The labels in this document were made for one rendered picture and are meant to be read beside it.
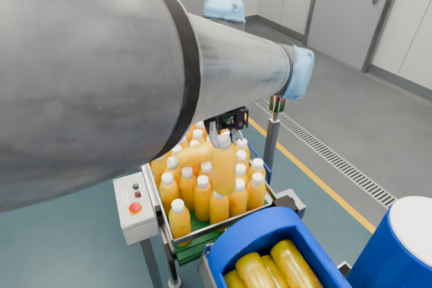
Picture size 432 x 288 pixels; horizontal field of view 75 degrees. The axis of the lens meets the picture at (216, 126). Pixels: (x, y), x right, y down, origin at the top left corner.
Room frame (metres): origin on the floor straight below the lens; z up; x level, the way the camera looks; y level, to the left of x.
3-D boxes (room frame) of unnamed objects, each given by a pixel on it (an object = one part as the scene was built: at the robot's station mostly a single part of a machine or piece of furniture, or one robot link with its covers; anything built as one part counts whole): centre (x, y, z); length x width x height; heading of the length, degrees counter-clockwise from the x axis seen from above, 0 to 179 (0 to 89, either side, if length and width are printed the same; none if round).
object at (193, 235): (0.57, -0.05, 0.96); 0.40 x 0.01 x 0.03; 113
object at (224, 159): (0.56, -0.02, 1.25); 0.07 x 0.07 x 0.19
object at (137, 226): (0.57, 0.27, 1.05); 0.20 x 0.10 x 0.10; 23
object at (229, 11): (0.53, -0.01, 1.65); 0.09 x 0.08 x 0.11; 153
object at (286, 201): (0.62, -0.24, 0.95); 0.10 x 0.07 x 0.10; 113
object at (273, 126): (0.99, -0.26, 0.55); 0.04 x 0.04 x 1.10; 23
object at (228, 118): (0.53, -0.02, 1.49); 0.09 x 0.08 x 0.12; 19
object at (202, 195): (0.64, 0.05, 0.99); 0.07 x 0.07 x 0.19
